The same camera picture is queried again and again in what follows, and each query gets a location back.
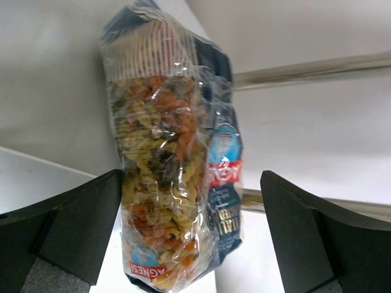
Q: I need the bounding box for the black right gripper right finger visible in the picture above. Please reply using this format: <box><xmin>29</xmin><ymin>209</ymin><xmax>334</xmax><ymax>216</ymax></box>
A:
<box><xmin>260</xmin><ymin>171</ymin><xmax>390</xmax><ymax>292</ymax></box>

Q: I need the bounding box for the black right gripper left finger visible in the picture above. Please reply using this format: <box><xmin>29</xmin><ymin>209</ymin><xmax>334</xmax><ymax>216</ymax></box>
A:
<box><xmin>1</xmin><ymin>170</ymin><xmax>122</xmax><ymax>292</ymax></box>

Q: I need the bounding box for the tricolour fusilli pasta bag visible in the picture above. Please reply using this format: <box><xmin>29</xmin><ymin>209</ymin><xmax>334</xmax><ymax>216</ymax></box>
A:
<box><xmin>101</xmin><ymin>1</ymin><xmax>243</xmax><ymax>292</ymax></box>

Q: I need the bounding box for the white two-tier shelf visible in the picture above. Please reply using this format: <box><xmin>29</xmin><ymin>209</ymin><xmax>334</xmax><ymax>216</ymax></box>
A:
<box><xmin>0</xmin><ymin>0</ymin><xmax>391</xmax><ymax>293</ymax></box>

